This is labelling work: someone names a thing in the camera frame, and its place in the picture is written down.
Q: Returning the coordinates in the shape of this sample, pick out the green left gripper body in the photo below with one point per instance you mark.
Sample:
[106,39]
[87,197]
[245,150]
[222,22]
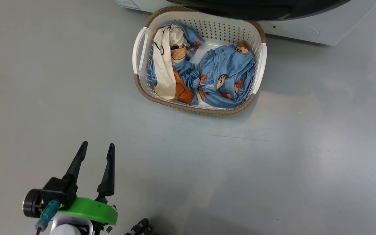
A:
[90,209]

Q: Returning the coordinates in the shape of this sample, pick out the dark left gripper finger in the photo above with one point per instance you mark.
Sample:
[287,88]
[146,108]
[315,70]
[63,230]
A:
[77,163]
[108,176]

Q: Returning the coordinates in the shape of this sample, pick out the cream and blue garment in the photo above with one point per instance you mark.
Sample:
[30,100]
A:
[163,65]

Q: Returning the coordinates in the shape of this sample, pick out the blue cartoon print garment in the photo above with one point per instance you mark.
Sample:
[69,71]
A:
[227,65]

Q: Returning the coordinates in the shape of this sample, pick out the dark grey washing machine door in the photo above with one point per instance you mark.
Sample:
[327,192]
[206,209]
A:
[240,9]

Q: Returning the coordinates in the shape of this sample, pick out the white laundry basket brown rim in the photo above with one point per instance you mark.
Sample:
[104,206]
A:
[214,30]

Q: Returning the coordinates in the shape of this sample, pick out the white front-load washing machine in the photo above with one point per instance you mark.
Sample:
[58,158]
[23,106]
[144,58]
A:
[305,32]

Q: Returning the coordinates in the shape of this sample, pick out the black knobbed robot part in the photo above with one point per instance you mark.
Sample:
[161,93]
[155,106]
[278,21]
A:
[140,227]

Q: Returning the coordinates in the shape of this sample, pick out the blue energy label sticker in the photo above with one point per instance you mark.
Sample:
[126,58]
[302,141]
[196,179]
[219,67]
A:
[127,3]

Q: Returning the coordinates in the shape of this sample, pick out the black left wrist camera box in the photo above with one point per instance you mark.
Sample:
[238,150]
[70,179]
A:
[59,191]

